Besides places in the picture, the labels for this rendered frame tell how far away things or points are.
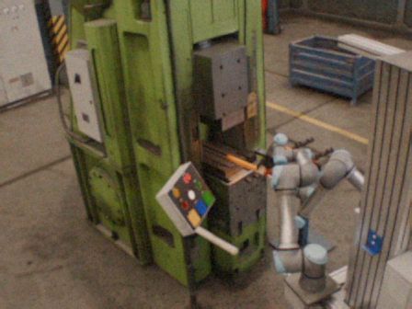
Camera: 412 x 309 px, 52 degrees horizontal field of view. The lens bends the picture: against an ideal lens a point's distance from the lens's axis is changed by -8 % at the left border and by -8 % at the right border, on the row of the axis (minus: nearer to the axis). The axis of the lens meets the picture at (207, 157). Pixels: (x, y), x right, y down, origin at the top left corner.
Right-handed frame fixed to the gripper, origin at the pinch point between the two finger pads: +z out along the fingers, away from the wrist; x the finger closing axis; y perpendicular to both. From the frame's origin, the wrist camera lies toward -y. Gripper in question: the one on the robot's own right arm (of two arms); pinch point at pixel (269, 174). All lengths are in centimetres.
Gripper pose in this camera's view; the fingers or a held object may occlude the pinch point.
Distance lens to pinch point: 285.5
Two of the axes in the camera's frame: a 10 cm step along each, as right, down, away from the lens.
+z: -6.9, -3.0, 6.6
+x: 7.2, -3.9, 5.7
